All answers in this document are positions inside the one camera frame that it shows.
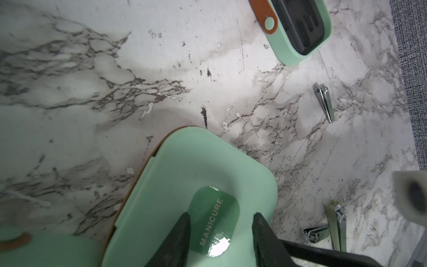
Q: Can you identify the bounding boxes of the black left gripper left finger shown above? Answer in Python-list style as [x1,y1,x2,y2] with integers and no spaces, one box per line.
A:
[146,212,191,267]

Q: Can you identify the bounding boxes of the large clipper table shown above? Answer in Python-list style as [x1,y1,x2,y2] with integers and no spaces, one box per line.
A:
[324,199,347,252]

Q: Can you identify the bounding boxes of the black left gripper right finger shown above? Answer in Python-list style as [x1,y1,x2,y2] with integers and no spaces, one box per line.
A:
[252,212,297,267]

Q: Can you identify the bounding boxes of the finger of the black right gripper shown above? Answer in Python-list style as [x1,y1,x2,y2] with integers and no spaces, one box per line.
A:
[280,240,381,267]

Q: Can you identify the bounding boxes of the green nail kit case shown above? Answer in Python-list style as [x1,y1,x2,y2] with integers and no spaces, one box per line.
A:
[249,0,332,66]
[102,127,278,267]
[1,227,101,267]

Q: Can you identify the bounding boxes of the small clipper pile upper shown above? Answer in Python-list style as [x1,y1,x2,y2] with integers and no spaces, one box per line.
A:
[314,83,335,123]

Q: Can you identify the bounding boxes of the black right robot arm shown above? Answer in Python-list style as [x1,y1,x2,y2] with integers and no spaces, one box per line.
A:
[280,171,427,267]

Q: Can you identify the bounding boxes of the green nail kit case front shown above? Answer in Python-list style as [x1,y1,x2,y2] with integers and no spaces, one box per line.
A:
[1,227,101,267]

